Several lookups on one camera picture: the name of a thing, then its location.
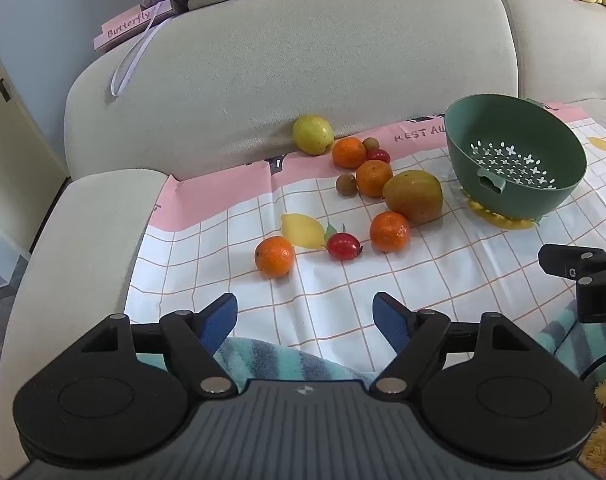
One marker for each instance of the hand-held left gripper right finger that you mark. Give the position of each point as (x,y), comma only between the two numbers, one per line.
(390,325)

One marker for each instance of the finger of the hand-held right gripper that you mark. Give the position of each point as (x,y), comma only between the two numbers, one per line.
(558,260)

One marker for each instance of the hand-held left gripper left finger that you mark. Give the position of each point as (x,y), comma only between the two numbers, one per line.
(218,322)

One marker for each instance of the orange tangerine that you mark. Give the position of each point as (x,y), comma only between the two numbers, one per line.
(274,256)
(348,152)
(389,231)
(374,177)

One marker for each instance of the red cherry apple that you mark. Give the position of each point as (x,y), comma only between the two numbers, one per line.
(343,246)

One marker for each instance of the green colander bowl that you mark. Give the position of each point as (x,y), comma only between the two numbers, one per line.
(483,125)

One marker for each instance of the yellow-green pear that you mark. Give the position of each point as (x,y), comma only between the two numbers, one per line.
(313,133)

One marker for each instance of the yellow bumpy corn cob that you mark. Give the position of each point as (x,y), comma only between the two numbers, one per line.
(503,221)

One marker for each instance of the teal striped blanket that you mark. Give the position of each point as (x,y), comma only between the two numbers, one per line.
(283,360)

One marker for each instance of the pink checked cloth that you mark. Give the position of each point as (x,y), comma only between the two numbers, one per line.
(458,270)

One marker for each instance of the green-orange mango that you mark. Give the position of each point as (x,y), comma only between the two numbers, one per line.
(413,196)

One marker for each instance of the brown longan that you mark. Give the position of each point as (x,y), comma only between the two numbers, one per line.
(370,143)
(346,185)

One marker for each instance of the small red cherry tomato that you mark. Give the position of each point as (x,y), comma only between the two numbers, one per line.
(379,156)

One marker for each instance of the cream cabinet door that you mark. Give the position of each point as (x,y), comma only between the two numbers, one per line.
(13,160)

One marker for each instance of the beige sofa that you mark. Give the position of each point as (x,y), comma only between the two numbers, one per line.
(283,60)

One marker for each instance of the pink box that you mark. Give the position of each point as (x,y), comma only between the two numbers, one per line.
(128,25)

